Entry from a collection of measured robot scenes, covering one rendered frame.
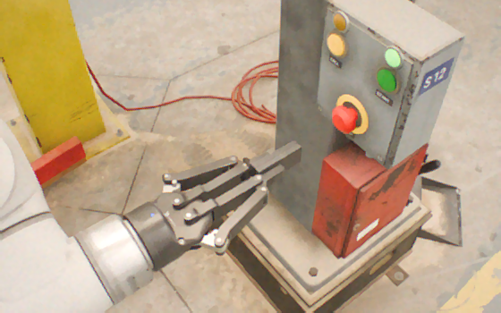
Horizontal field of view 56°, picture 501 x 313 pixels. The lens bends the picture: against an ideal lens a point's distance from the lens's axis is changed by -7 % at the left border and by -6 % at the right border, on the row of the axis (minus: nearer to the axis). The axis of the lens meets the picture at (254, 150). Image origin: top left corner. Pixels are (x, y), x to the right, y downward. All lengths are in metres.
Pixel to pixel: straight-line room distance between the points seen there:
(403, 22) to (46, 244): 0.49
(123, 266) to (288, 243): 0.88
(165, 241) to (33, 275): 0.14
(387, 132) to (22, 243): 0.46
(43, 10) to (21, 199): 1.20
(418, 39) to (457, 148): 1.53
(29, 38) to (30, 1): 0.13
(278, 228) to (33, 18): 1.00
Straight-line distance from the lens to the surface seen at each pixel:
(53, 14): 1.71
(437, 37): 0.64
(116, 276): 0.54
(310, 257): 1.35
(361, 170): 1.12
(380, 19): 0.64
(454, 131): 2.19
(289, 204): 1.39
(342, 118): 0.69
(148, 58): 2.44
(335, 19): 0.65
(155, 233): 0.55
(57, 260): 0.54
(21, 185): 0.54
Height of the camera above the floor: 1.46
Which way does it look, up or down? 49 degrees down
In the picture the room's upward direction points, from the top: straight up
